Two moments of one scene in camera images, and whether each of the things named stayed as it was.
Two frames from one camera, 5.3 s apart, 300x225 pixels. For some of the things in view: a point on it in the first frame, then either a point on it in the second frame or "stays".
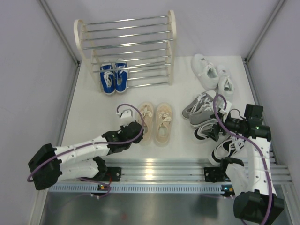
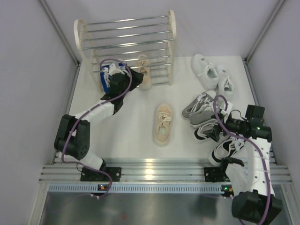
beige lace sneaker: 146,109 -> 143,66
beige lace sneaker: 164,115 stays
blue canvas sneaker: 108,78 stays
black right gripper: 214,133 stays
